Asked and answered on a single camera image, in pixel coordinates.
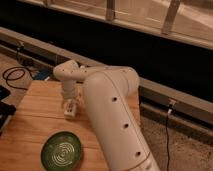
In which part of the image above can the wooden cutting board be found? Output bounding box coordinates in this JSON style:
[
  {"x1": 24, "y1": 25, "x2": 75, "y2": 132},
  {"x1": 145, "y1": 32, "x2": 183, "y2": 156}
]
[{"x1": 0, "y1": 79, "x2": 142, "y2": 171}]

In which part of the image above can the white bottle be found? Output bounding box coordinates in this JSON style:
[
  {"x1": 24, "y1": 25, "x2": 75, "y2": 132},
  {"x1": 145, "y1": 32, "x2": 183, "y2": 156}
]
[{"x1": 64, "y1": 99, "x2": 77, "y2": 118}]

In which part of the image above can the black cable on right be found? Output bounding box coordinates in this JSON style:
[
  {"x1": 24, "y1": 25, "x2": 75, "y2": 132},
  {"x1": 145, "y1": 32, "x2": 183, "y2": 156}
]
[{"x1": 165, "y1": 103, "x2": 175, "y2": 171}]

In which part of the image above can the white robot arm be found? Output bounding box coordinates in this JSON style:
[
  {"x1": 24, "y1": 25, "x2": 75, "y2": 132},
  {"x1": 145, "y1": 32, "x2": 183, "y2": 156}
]
[{"x1": 53, "y1": 60, "x2": 160, "y2": 171}]

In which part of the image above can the black coiled cable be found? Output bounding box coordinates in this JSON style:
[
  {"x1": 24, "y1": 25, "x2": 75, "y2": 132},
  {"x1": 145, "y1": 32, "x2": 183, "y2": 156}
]
[{"x1": 2, "y1": 65, "x2": 36, "y2": 90}]

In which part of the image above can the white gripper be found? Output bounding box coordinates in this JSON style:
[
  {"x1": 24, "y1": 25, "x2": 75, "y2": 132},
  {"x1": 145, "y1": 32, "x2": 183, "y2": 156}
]
[{"x1": 62, "y1": 80, "x2": 78, "y2": 107}]

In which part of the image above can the blue object on floor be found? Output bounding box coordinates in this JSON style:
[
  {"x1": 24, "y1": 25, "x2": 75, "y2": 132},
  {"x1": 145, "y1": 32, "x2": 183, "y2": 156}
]
[{"x1": 34, "y1": 70, "x2": 50, "y2": 80}]

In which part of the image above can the green ceramic bowl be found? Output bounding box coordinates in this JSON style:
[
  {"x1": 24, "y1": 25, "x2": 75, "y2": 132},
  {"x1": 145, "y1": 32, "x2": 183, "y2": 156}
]
[{"x1": 41, "y1": 131, "x2": 82, "y2": 171}]

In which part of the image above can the black object at left edge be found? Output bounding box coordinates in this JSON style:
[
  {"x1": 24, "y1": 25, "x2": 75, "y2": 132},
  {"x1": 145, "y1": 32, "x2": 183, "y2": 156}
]
[{"x1": 0, "y1": 85, "x2": 16, "y2": 136}]

